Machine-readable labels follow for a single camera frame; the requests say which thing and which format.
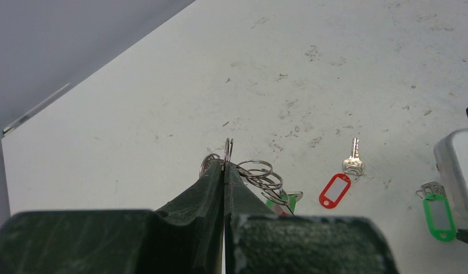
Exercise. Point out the key with red tag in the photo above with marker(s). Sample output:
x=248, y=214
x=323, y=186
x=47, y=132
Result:
x=352, y=169

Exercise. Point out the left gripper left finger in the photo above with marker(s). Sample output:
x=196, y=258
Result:
x=183, y=236

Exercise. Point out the key with green tag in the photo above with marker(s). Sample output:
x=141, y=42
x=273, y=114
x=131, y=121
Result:
x=437, y=211
x=288, y=209

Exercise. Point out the metal keyring with red handle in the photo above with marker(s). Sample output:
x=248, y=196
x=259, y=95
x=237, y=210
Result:
x=257, y=173

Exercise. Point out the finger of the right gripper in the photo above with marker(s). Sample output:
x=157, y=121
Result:
x=462, y=235

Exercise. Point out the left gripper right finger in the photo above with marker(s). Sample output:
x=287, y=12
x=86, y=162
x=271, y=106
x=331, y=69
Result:
x=259, y=241

